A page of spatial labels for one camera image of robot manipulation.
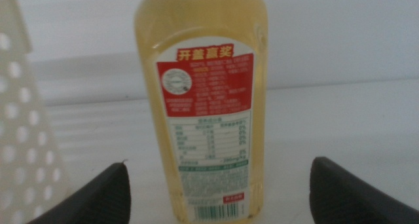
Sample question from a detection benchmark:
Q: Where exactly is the yellow juice bottle white cap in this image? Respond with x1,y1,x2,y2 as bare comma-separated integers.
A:
134,0,270,224

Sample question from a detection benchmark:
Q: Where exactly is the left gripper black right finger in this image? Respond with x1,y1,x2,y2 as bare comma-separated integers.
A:
309,157,419,224

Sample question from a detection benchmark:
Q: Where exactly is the white perforated plastic basket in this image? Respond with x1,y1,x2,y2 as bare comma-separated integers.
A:
0,0,71,224

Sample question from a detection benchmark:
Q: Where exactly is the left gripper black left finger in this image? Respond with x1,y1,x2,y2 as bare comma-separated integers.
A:
27,161,132,224

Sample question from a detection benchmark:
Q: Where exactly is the grey wall rail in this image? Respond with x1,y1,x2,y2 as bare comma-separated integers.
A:
29,52,148,107

